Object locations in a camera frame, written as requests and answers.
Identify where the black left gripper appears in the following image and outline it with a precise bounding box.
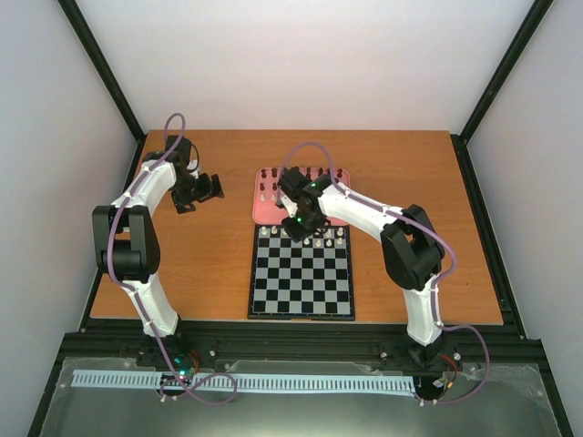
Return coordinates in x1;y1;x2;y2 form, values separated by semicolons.
172;174;225;214

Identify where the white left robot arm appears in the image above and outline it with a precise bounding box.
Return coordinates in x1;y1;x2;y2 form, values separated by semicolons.
92;135;224;367

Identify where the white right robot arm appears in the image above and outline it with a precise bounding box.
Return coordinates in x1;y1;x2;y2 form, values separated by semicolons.
277;167;445;346

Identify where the white pawn row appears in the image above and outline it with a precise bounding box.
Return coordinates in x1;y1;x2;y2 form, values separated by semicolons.
259;218;347;249

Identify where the black pawn row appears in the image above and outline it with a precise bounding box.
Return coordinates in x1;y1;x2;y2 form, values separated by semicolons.
259;182;278;192

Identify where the pink piece tray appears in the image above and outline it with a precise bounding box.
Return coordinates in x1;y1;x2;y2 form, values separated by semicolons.
252;168;354;225

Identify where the black piece back row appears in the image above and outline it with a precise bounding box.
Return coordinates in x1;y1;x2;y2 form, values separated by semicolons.
255;166;350;186

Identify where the black and grey chessboard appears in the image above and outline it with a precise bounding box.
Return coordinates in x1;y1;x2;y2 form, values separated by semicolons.
248;225;356;321

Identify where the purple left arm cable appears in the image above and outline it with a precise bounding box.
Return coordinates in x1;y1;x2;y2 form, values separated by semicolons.
107;112;239;406

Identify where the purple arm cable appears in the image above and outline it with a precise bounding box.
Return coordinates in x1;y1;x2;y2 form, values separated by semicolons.
282;141;491;406
107;112;239;406

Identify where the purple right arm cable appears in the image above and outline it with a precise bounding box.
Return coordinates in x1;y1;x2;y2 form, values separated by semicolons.
282;141;491;406

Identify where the light blue cable duct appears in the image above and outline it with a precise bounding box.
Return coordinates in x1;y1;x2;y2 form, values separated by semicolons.
70;370;415;397

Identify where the black aluminium frame rail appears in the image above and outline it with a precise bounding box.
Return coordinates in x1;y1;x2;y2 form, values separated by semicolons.
56;319;547;368

